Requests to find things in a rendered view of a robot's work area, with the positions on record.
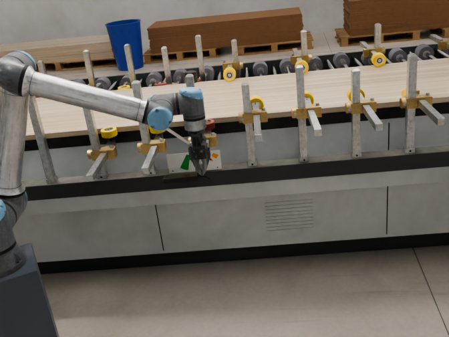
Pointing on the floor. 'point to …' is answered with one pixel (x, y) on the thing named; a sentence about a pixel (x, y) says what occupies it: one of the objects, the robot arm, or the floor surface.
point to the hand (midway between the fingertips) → (202, 172)
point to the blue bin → (133, 35)
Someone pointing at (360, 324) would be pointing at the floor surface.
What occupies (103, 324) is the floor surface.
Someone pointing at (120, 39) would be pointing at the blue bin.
